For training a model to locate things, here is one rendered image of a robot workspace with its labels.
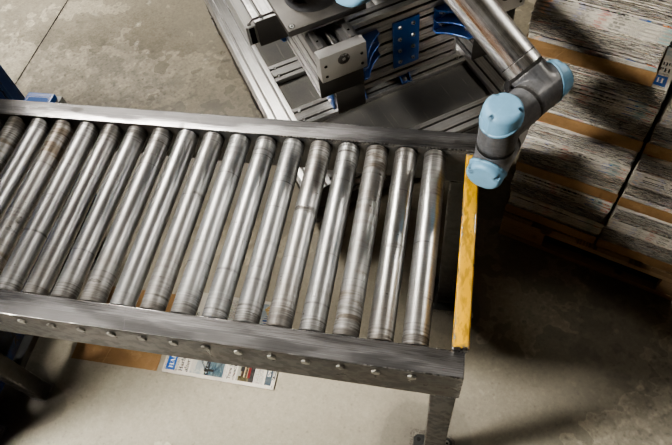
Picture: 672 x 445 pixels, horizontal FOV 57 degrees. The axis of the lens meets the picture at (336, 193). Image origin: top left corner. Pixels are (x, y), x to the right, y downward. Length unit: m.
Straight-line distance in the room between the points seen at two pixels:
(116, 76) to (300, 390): 1.66
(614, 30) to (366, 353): 0.84
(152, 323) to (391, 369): 0.46
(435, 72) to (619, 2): 1.06
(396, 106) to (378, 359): 1.28
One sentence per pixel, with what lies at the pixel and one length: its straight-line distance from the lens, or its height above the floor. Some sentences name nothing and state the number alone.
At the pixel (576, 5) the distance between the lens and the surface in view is 1.43.
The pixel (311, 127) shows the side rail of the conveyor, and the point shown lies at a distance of 1.42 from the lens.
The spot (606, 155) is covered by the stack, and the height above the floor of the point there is 0.56.
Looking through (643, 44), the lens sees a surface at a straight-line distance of 1.46.
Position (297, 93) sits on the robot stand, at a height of 0.21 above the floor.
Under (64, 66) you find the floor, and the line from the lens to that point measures 3.12.
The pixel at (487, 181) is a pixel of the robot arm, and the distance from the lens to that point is 1.23.
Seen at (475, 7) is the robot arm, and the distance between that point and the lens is 1.23.
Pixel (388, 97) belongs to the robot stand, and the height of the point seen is 0.21.
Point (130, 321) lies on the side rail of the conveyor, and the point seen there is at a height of 0.80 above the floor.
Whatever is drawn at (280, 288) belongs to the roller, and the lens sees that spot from 1.21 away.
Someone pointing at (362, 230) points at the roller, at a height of 0.80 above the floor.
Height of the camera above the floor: 1.87
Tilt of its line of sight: 55 degrees down
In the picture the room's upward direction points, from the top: 9 degrees counter-clockwise
